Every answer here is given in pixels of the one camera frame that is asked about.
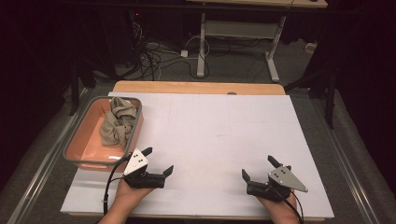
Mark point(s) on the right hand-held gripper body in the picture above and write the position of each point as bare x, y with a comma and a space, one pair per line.
277, 183

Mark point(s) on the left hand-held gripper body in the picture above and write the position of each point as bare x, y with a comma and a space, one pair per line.
140, 174

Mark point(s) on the beige cloth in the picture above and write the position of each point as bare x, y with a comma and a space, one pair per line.
118, 124

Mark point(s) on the orange basin with grey rim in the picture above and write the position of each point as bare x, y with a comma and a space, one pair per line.
90, 146

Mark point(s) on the person's left hand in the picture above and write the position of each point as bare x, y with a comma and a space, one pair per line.
132, 194

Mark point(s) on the person's right hand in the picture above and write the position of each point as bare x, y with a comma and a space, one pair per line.
281, 208

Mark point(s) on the white table mat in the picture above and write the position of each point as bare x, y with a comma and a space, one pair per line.
218, 140

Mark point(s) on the black stand leg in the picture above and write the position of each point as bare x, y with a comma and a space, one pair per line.
327, 93

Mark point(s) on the white power adapter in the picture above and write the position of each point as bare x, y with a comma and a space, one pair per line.
184, 53

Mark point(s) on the white metal desk frame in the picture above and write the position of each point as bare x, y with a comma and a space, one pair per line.
236, 34

